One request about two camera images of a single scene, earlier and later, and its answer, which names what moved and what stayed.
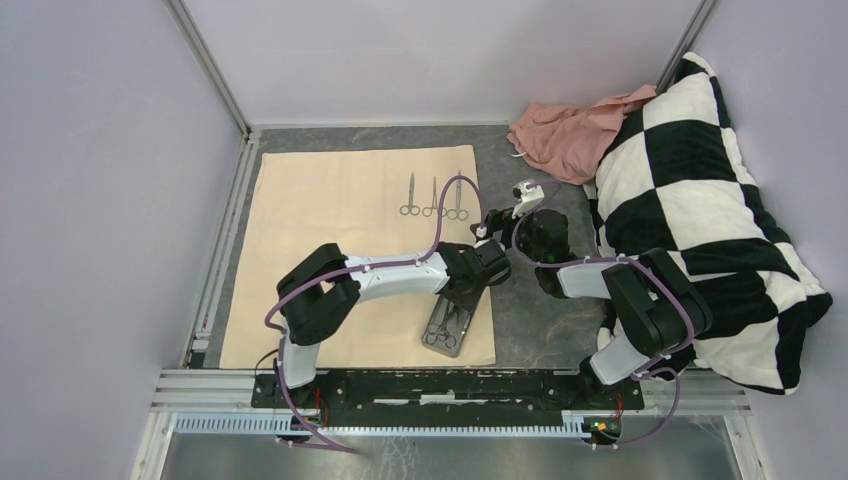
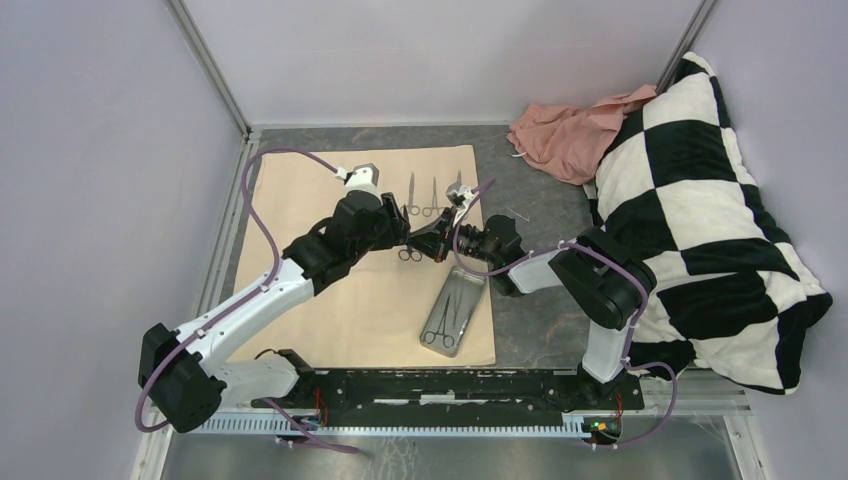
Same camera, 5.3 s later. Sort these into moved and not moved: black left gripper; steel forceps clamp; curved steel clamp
Moved: black left gripper
Not moved: steel forceps clamp; curved steel clamp
